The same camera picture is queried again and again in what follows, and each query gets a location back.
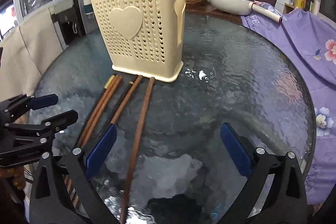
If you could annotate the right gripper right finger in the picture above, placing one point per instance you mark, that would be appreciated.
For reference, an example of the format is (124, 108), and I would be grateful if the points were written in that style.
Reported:
(286, 200)

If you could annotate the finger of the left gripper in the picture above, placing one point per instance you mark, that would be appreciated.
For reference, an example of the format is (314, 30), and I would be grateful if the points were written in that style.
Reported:
(15, 107)
(48, 126)

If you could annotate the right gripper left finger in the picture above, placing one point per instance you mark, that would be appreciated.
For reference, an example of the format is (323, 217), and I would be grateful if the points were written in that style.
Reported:
(50, 201)

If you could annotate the plain brown wooden chopstick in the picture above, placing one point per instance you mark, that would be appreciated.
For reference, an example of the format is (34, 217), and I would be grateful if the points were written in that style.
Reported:
(101, 111)

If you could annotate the brown chopstick gold band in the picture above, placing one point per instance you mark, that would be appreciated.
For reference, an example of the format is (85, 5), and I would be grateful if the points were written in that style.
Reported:
(95, 111)

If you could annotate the long brown wooden chopstick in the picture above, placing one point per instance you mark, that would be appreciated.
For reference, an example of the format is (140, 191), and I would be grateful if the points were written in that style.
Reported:
(135, 149)

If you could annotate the person's hand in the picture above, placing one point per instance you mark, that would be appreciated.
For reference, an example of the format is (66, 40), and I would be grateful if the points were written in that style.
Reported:
(17, 174)

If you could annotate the water dispenser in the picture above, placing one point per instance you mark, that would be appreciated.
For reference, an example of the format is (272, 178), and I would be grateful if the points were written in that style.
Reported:
(72, 19)

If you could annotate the cream plastic utensil holder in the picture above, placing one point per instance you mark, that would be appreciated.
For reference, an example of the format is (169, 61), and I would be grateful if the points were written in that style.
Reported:
(143, 37)

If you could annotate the purple floral cloth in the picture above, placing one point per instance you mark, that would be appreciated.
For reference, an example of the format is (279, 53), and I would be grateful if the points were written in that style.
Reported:
(310, 44)

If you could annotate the white frying pan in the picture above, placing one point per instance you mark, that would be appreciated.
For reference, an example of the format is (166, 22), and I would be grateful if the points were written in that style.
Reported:
(244, 8)

